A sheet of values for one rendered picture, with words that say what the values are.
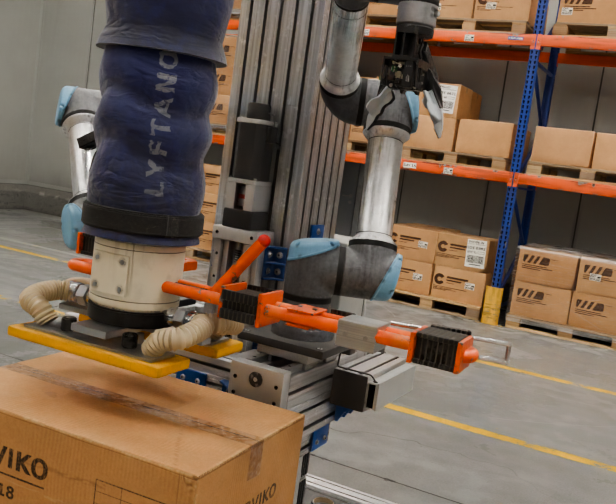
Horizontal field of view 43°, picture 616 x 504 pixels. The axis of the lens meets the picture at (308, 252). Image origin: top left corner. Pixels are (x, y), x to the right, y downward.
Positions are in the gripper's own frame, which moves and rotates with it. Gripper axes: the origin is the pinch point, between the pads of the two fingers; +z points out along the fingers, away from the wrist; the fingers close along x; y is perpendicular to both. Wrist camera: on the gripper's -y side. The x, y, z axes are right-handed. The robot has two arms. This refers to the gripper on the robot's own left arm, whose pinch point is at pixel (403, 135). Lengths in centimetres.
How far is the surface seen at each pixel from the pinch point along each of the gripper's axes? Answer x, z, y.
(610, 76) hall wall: -67, -132, -808
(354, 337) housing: 7.6, 34.6, 28.7
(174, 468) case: -12, 58, 46
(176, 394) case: -34, 58, 17
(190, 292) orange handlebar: -25, 33, 30
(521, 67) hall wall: -169, -135, -808
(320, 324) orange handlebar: 1.3, 33.8, 28.9
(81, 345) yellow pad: -38, 45, 41
